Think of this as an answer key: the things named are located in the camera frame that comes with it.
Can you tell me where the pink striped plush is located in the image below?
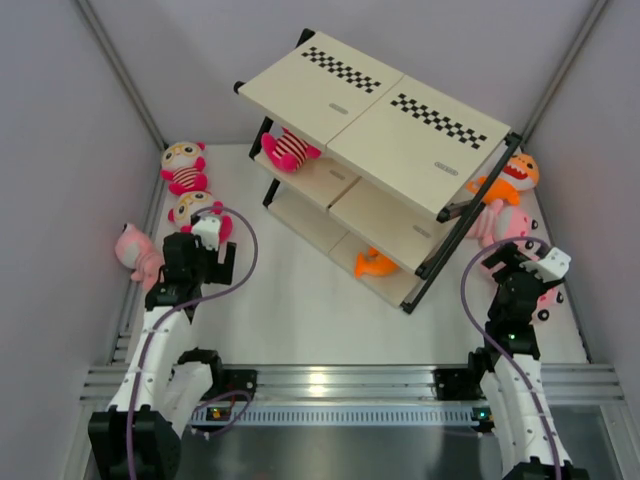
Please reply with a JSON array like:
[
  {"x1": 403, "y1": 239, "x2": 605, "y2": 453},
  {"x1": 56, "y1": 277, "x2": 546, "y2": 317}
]
[
  {"x1": 114, "y1": 223, "x2": 164, "y2": 292},
  {"x1": 465, "y1": 199, "x2": 539, "y2": 247},
  {"x1": 480, "y1": 238, "x2": 566, "y2": 327}
]

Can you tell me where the magenta owl plush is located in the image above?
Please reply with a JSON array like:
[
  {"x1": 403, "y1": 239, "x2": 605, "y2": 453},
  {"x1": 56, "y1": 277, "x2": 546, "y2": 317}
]
[
  {"x1": 168, "y1": 191, "x2": 233, "y2": 243},
  {"x1": 161, "y1": 141, "x2": 208, "y2": 196}
]

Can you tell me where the orange shark plush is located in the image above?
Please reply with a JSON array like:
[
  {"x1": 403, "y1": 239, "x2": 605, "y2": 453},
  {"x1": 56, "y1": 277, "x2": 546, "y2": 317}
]
[{"x1": 483, "y1": 153, "x2": 540, "y2": 205}]

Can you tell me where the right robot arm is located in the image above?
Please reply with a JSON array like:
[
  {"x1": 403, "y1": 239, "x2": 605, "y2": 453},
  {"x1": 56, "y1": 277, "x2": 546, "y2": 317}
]
[{"x1": 460, "y1": 237, "x2": 589, "y2": 479}]

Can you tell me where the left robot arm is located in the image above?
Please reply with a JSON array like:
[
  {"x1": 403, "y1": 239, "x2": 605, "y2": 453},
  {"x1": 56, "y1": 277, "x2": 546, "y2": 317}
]
[{"x1": 88, "y1": 233, "x2": 236, "y2": 479}]

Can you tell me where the beige three-tier shelf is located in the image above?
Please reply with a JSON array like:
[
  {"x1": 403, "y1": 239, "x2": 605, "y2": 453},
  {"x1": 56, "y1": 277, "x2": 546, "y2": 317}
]
[{"x1": 234, "y1": 30, "x2": 521, "y2": 313}]

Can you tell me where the striped magenta plush on shelf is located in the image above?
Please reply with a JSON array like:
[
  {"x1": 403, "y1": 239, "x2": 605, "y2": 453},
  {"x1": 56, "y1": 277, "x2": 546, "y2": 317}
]
[{"x1": 261, "y1": 128, "x2": 322, "y2": 173}]

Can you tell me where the orange fish plush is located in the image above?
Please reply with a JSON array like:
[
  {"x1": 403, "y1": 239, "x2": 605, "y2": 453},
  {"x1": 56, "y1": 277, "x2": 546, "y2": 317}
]
[{"x1": 354, "y1": 247, "x2": 399, "y2": 278}]

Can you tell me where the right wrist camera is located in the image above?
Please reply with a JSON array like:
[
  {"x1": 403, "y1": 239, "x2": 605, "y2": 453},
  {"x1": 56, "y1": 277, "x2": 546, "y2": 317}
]
[{"x1": 521, "y1": 247, "x2": 572, "y2": 283}]

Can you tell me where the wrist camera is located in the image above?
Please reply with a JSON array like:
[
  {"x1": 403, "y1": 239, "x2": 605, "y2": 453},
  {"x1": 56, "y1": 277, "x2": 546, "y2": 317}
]
[
  {"x1": 191, "y1": 214, "x2": 222, "y2": 251},
  {"x1": 521, "y1": 247, "x2": 572, "y2": 283}
]

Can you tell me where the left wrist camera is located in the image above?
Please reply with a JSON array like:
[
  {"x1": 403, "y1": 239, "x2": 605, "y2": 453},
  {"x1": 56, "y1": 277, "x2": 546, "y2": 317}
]
[{"x1": 191, "y1": 214, "x2": 222, "y2": 251}]

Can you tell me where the aluminium rail base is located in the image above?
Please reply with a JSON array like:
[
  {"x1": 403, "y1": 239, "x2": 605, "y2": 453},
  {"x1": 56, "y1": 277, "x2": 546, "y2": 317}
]
[{"x1": 79, "y1": 363, "x2": 626, "y2": 401}]

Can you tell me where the white slotted cable duct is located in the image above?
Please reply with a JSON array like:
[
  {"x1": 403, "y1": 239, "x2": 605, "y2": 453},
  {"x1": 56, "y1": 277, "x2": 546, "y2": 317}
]
[{"x1": 190, "y1": 405, "x2": 492, "y2": 427}]

